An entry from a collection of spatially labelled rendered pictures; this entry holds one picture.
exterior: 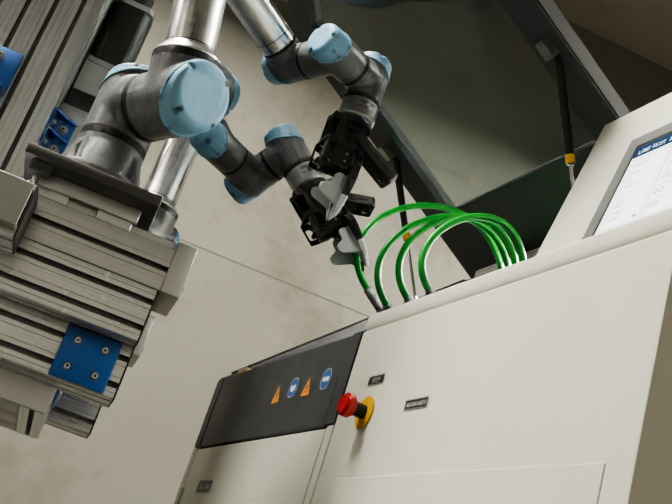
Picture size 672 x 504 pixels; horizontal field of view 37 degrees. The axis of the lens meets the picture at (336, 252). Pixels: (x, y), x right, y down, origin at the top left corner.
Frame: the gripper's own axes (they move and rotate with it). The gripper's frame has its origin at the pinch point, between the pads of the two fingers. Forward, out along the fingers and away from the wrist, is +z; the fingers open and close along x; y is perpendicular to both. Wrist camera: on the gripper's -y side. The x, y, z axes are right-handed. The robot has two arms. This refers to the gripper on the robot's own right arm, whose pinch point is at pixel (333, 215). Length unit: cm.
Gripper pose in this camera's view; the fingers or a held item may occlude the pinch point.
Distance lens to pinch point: 192.2
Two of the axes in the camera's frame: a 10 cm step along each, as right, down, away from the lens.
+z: -2.9, 8.8, -3.7
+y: -8.5, -4.2, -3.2
